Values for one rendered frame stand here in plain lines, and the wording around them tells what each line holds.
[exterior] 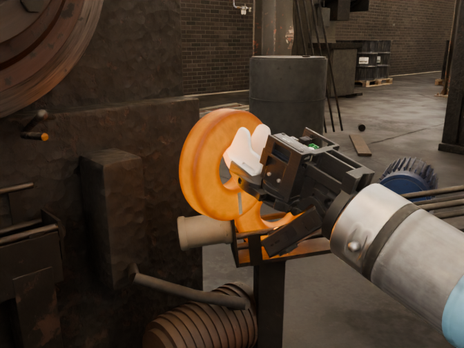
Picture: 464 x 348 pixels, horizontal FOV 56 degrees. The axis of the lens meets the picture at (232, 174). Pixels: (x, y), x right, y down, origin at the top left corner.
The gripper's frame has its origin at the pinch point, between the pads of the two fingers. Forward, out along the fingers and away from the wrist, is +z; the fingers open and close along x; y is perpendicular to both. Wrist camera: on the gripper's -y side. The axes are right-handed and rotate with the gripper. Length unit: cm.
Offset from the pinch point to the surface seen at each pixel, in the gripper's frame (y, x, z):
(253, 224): -16.7, -11.1, 1.0
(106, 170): -11.4, 7.9, 18.3
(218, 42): -158, -545, 603
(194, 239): -20.2, -2.3, 5.6
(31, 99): 0.1, 18.1, 22.5
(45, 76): 3.0, 15.9, 23.3
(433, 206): -8.3, -36.0, -17.5
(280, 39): -57, -321, 265
